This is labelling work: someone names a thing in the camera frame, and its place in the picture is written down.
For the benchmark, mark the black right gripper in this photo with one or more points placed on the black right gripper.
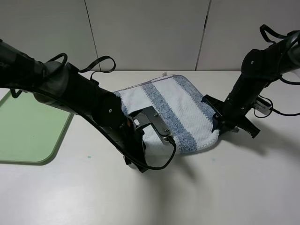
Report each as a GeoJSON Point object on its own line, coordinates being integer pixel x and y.
{"type": "Point", "coordinates": [230, 114]}

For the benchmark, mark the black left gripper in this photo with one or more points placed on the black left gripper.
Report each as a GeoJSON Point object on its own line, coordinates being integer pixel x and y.
{"type": "Point", "coordinates": [121, 129]}

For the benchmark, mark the blue white striped towel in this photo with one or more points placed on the blue white striped towel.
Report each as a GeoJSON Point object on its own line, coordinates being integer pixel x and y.
{"type": "Point", "coordinates": [180, 105]}

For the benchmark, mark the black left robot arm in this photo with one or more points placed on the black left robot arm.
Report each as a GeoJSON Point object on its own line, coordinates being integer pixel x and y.
{"type": "Point", "coordinates": [59, 84]}

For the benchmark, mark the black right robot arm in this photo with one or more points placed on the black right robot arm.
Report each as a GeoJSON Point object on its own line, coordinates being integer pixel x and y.
{"type": "Point", "coordinates": [259, 69]}

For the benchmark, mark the green plastic tray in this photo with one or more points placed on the green plastic tray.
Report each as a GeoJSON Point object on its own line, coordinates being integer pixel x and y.
{"type": "Point", "coordinates": [30, 132]}

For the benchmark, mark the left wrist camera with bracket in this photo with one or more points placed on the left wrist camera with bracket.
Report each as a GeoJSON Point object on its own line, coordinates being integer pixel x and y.
{"type": "Point", "coordinates": [150, 117]}

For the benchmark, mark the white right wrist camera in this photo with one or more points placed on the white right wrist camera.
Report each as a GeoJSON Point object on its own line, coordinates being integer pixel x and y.
{"type": "Point", "coordinates": [262, 106]}

